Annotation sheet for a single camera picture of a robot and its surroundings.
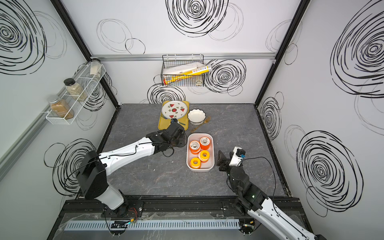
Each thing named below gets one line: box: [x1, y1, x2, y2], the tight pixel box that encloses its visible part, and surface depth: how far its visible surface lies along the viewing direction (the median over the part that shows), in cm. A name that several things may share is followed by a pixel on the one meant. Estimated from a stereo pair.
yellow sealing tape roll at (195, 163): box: [190, 157, 201, 169], surface depth 87 cm
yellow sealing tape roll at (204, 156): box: [198, 150, 210, 163], surface depth 91 cm
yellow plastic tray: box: [158, 101, 190, 131], surface depth 113 cm
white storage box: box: [186, 133, 215, 172], surface depth 91 cm
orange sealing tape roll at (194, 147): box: [189, 140, 201, 155], surface depth 93 cm
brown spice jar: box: [48, 96, 75, 120], surface depth 65 cm
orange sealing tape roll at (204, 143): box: [200, 136, 210, 150], surface depth 96 cm
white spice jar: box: [90, 58, 102, 78], surface depth 88 cm
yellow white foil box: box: [163, 65, 212, 85], surface depth 86 cm
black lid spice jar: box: [63, 78, 88, 102], surface depth 72 cm
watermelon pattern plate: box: [161, 100, 188, 119], surface depth 118 cm
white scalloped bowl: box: [187, 108, 207, 126], surface depth 113 cm
